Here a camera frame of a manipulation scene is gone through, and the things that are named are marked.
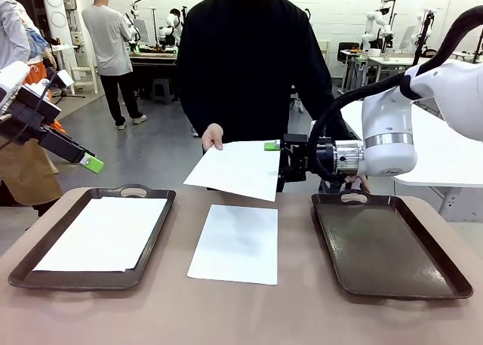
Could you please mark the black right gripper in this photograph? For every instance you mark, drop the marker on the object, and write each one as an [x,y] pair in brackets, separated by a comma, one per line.
[326,156]

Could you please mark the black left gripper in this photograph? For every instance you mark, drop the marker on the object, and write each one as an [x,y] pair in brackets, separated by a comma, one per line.
[30,114]

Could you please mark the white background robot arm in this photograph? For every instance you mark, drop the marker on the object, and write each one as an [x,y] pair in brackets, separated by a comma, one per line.
[171,20]
[419,22]
[367,35]

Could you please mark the person's right forearm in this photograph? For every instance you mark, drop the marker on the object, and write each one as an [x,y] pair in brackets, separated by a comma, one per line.
[192,114]

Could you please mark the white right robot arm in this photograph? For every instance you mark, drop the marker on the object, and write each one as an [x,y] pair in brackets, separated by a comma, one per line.
[385,114]

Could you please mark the person's right hand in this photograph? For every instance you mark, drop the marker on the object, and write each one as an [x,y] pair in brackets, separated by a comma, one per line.
[213,137]

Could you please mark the person's left hand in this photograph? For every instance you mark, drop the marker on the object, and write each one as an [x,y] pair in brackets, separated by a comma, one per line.
[356,179]

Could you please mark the person in black sweater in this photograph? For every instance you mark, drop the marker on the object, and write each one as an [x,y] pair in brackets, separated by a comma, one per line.
[249,58]

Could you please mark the grey plastic stool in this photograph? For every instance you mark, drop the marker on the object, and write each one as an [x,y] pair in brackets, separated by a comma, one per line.
[162,90]

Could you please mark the man in grey t-shirt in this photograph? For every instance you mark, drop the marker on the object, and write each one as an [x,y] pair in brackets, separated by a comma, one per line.
[107,39]

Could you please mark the wooden workbench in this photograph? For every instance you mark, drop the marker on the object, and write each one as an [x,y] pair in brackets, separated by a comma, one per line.
[151,58]

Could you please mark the person with tan apron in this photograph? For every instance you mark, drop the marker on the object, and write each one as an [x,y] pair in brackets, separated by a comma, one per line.
[15,31]

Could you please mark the tall white appliance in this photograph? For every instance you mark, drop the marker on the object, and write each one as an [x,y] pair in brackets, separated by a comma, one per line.
[56,20]

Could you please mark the dark brown plastic tray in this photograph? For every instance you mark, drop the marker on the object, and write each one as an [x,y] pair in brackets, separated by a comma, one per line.
[75,281]
[381,247]

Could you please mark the white cylinder container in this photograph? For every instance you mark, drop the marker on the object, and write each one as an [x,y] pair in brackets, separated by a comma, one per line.
[373,53]

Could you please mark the long white desk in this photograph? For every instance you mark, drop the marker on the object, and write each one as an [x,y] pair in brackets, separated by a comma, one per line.
[388,60]

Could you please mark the large white table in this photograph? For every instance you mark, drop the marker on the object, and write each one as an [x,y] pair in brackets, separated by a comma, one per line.
[445,160]

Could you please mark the white panel on stand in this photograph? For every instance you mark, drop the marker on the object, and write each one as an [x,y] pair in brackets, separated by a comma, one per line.
[407,37]

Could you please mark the black tripod pole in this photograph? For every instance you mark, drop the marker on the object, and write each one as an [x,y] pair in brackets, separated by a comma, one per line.
[422,39]

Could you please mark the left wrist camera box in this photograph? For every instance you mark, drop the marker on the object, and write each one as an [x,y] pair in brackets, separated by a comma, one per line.
[65,79]

